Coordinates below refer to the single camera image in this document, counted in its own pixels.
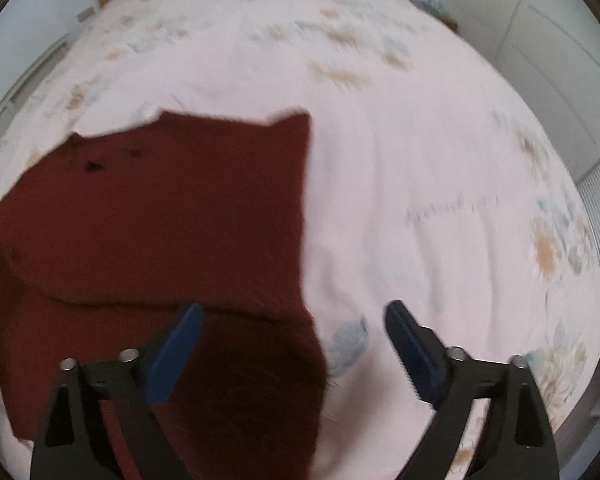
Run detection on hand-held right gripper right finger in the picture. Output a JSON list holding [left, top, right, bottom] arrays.
[[384, 300, 561, 480]]

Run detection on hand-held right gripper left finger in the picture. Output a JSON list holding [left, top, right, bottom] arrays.
[[29, 302, 204, 480]]

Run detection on dark red towel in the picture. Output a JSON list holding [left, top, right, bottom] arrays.
[[0, 110, 331, 480]]

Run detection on bed with floral cover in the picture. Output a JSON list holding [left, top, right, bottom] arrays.
[[0, 0, 600, 480]]

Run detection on white panelled wardrobe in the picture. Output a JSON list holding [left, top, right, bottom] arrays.
[[380, 0, 600, 181]]

